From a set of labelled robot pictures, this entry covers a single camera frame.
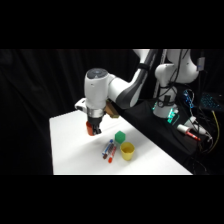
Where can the blue marker pen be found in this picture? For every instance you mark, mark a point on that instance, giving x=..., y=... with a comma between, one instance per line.
x=107, y=147

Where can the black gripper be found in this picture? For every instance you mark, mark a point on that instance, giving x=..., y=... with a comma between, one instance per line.
x=94, y=121

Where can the tan wrist camera mount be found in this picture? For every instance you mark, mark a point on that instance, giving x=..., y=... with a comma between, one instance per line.
x=112, y=111

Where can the grey box on pole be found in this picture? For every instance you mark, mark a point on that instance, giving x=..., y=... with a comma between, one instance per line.
x=200, y=62

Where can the red marker pen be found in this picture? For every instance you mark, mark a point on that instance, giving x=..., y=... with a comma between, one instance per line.
x=112, y=153

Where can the green block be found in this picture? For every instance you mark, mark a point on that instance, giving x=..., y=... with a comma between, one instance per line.
x=119, y=137

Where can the yellow cup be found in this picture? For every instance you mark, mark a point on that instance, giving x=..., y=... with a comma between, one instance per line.
x=127, y=153

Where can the orange cup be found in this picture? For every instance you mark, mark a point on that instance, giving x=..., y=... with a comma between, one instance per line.
x=88, y=129

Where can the blue lit keyboard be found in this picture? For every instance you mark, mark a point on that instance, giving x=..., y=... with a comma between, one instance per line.
x=210, y=101

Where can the small green light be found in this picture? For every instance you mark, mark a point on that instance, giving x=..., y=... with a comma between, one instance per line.
x=172, y=116

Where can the black curtain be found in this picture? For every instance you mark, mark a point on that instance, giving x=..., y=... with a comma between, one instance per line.
x=33, y=100

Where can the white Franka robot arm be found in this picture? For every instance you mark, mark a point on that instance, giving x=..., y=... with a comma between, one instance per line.
x=96, y=86

